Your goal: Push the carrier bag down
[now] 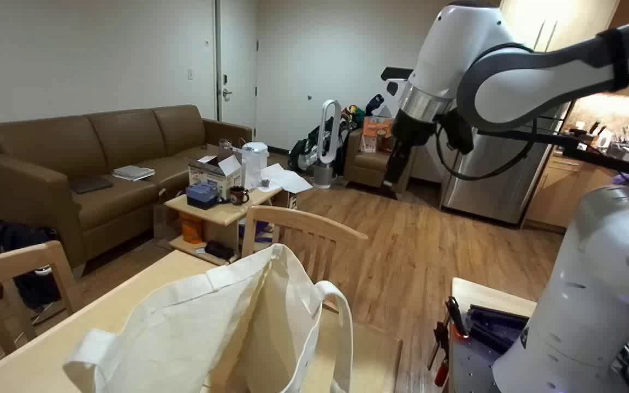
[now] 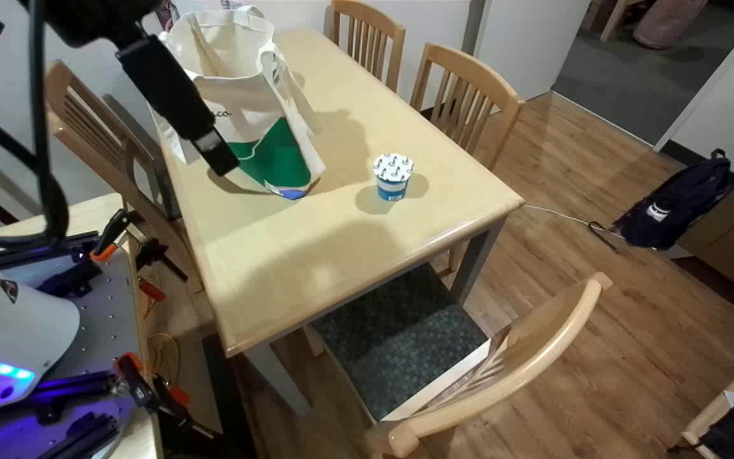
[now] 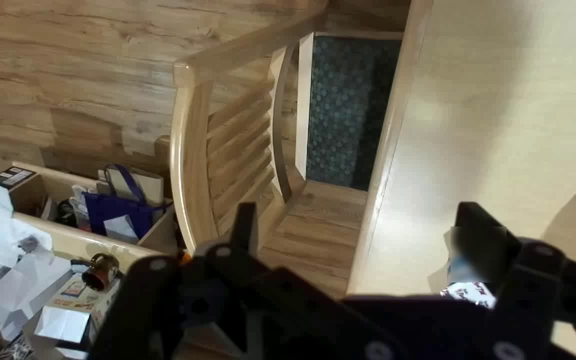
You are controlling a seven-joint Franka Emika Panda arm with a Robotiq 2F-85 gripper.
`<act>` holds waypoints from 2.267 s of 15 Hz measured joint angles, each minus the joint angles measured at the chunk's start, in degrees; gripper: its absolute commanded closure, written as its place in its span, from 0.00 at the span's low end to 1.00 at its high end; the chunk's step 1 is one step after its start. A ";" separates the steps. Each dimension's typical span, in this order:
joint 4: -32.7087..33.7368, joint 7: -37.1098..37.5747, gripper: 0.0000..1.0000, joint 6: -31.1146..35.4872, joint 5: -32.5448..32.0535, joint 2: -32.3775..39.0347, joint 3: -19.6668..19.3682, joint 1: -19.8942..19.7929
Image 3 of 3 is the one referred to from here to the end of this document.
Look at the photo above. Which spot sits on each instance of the white crumpled paper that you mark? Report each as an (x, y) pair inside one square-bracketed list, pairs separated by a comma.
[(29, 268)]

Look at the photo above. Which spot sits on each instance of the cardboard box with clutter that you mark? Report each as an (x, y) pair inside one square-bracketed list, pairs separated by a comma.
[(106, 211)]

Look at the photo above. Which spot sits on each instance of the light wooden dining table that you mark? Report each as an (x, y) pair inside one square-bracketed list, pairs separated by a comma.
[(483, 108)]

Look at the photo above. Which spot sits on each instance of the wooden chair with green cushion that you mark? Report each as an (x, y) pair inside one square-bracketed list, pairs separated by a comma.
[(288, 119)]

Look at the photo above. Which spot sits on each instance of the white blue yogurt cup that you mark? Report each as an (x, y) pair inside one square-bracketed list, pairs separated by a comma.
[(464, 284)]

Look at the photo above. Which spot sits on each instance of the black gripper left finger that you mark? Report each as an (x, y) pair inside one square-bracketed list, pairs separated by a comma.
[(244, 231)]

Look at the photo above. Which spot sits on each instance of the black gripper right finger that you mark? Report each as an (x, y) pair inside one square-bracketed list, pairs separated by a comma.
[(487, 247)]

